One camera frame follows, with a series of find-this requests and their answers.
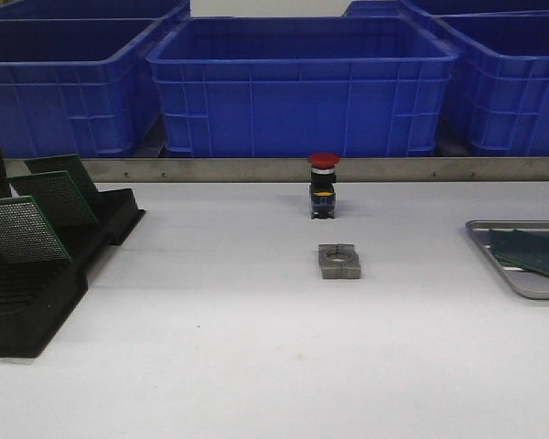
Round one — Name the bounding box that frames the blue crate back left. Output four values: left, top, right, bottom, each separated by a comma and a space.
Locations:
0, 0, 190, 19

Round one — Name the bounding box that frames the blue plastic crate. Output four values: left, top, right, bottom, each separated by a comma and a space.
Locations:
434, 15, 549, 156
147, 17, 457, 158
0, 19, 162, 158

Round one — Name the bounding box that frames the green perfboard front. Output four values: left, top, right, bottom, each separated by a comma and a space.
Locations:
508, 230, 549, 277

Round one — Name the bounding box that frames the blue plastic crate right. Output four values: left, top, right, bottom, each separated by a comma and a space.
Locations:
434, 15, 549, 156

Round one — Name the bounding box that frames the green perfboard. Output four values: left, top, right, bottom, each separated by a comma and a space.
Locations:
0, 196, 71, 263
489, 229, 522, 264
7, 170, 99, 228
508, 230, 549, 277

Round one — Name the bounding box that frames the green perfboard rearmost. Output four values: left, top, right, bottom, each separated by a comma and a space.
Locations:
25, 155, 103, 207

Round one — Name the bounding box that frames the red emergency stop button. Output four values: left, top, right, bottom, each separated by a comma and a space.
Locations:
308, 153, 339, 219

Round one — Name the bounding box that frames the black slotted board rack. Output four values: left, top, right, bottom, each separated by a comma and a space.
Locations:
0, 150, 145, 359

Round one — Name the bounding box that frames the blue plastic crate left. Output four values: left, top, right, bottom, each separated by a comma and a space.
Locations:
0, 19, 162, 158

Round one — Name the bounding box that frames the blue crate back right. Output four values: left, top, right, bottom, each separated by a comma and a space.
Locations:
343, 0, 549, 17

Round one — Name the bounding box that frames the blue plastic crate centre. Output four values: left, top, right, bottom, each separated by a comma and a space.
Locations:
147, 17, 457, 158

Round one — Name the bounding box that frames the silver metal tray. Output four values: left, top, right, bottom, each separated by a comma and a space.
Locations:
466, 220, 549, 301

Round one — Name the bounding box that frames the grey metal clamp block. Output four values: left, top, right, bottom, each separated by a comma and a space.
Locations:
318, 243, 361, 280

